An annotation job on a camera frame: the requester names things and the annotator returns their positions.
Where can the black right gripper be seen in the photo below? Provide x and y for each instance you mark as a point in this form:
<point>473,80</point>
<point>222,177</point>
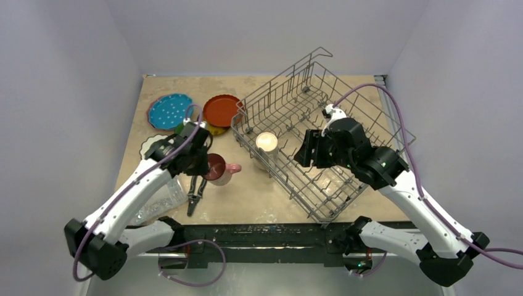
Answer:
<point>309,148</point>

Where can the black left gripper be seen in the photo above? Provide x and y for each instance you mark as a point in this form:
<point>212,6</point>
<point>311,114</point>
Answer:
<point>202,169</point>

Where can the pink ghost pattern mug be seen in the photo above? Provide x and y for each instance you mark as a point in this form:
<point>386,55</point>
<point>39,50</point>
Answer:
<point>220,172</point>

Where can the tall cream seahorse cup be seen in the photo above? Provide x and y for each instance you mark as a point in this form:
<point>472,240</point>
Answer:
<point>266,148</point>

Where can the green interior mushroom mug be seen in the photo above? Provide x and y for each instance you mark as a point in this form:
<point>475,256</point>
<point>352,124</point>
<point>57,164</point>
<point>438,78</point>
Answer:
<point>179,129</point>

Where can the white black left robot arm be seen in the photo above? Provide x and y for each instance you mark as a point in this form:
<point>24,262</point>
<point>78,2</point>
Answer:
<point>103,241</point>

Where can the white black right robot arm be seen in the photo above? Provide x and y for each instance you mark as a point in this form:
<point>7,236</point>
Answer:
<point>444,250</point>

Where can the yellow plate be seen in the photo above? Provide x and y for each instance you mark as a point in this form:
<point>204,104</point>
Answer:
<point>216,130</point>

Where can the clear plastic screw box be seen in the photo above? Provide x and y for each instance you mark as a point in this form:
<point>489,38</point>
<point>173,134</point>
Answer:
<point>165,199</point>

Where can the blue polka dot plate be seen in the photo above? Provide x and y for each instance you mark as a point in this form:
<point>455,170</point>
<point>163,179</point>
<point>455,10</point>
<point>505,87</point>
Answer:
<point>167,112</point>

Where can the orange fluted plate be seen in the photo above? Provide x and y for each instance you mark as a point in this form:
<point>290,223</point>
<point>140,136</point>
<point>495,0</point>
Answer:
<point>220,110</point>

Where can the black grey wire stripper pliers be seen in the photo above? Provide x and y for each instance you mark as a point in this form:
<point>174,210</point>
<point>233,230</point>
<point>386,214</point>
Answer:
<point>195,194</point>

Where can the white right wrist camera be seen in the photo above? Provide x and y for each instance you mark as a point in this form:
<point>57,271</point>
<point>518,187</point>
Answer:
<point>331,113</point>

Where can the grey wire dish rack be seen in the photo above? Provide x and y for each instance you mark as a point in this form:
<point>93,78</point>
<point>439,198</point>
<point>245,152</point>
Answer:
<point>273,121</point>

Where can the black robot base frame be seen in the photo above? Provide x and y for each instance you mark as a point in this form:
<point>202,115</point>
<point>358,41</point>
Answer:
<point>197,246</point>

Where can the aluminium rail right side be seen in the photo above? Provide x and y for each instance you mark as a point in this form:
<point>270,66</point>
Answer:
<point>397,138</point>

